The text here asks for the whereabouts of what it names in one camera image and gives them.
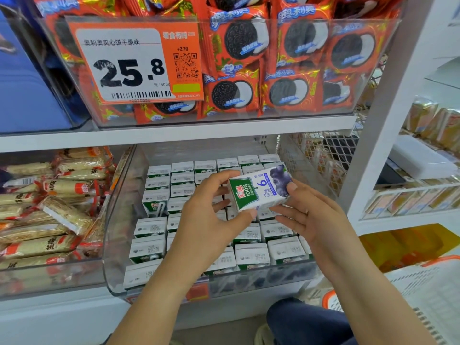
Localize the person's right hand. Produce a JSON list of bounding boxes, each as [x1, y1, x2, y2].
[[269, 182, 360, 269]]

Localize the person's left hand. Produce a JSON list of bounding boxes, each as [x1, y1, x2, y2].
[[167, 170, 258, 281]]

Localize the rows of white juice cartons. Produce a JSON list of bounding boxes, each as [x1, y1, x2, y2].
[[122, 153, 313, 290]]

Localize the blueberry juice carton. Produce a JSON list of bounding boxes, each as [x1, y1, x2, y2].
[[228, 162, 294, 213]]

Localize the person's left forearm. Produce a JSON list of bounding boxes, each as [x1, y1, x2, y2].
[[106, 269, 209, 345]]

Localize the person's right forearm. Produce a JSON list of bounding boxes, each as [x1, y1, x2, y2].
[[323, 244, 439, 345]]

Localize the person's blue jeans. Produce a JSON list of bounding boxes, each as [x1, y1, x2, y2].
[[266, 297, 360, 345]]

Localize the person's right white shoe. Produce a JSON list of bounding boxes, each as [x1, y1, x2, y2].
[[253, 323, 277, 345]]

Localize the small orange price tag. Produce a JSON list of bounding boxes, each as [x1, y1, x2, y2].
[[185, 278, 211, 302]]

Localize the clear plastic display bin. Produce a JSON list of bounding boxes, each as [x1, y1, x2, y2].
[[102, 135, 339, 298], [0, 147, 130, 300]]

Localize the yellow orange snack packet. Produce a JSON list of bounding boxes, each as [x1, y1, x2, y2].
[[359, 225, 460, 272]]

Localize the white flat box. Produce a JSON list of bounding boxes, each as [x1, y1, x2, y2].
[[390, 133, 459, 180]]

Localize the pile of yellow wafer bars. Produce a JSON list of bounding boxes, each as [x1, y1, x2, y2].
[[0, 146, 116, 270]]

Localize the stack of red cookie packets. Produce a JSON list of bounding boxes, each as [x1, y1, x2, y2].
[[32, 0, 407, 127]]

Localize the large white orange price tag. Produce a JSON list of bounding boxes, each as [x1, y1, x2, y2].
[[65, 16, 205, 106]]

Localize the blue cardboard display box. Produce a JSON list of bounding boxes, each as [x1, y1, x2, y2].
[[0, 3, 91, 134]]

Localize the white wire mesh divider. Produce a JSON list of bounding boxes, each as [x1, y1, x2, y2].
[[291, 131, 360, 195]]

